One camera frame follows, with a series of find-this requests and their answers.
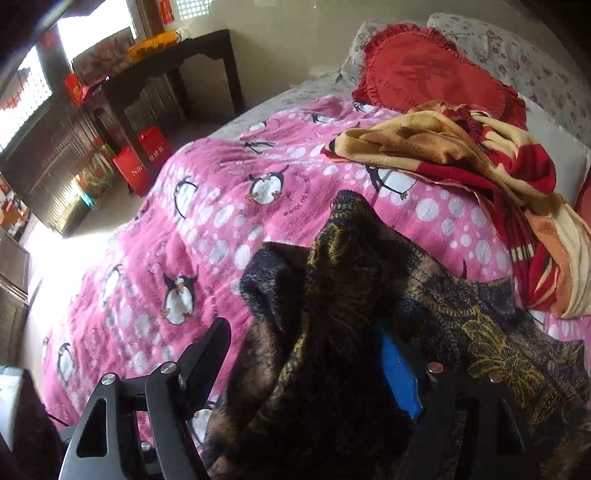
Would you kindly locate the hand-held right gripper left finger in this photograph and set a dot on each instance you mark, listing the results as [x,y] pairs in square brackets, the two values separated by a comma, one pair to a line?
[207,364]

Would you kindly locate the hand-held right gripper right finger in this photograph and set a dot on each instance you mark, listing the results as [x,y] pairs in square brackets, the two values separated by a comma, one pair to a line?
[399,374]

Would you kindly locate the dark floral patterned garment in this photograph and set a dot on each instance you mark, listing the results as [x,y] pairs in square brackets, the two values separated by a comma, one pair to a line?
[341,258]

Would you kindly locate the brown louvred wooden cabinet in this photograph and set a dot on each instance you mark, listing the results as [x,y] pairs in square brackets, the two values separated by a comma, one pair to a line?
[11,277]

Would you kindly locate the pink penguin print blanket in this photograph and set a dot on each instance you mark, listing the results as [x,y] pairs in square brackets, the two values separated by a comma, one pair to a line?
[207,198]

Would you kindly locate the red paper bag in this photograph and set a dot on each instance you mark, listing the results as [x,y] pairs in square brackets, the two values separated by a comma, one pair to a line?
[131,170]
[154,147]

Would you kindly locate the colourful gift bag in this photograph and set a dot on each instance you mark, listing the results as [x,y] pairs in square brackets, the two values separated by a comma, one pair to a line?
[94,177]

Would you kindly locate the red and yellow fleece blanket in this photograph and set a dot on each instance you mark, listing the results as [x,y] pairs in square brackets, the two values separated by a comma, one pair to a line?
[438,143]

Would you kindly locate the dark lattice wooden cabinet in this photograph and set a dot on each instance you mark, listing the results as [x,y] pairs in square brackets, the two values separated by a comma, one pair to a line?
[55,152]

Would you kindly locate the small red heart pillow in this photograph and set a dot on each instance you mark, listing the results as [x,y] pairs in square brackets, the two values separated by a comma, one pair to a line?
[585,203]

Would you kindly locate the white pillow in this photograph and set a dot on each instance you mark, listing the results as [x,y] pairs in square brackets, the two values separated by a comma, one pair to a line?
[554,138]

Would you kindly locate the window with lattice grille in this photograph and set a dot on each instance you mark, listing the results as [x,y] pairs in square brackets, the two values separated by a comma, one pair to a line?
[25,97]
[97,27]

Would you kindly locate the small red box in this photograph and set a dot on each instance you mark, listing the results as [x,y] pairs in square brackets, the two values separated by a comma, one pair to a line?
[75,90]

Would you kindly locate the large red heart pillow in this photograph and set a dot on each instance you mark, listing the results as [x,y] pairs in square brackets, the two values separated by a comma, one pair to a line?
[425,69]

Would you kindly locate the dark wooden table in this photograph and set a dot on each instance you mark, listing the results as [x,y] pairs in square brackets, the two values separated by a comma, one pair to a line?
[184,50]

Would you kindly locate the orange plastic basket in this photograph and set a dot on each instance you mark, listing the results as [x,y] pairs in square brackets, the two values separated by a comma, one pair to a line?
[152,48]

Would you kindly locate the colourful gift box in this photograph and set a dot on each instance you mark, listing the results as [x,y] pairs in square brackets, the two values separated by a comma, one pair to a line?
[101,55]

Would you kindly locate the floral print pillow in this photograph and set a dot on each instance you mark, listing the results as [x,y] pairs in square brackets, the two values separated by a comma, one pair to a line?
[508,50]

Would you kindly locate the red paper sign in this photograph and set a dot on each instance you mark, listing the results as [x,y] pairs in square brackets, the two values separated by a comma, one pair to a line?
[166,10]

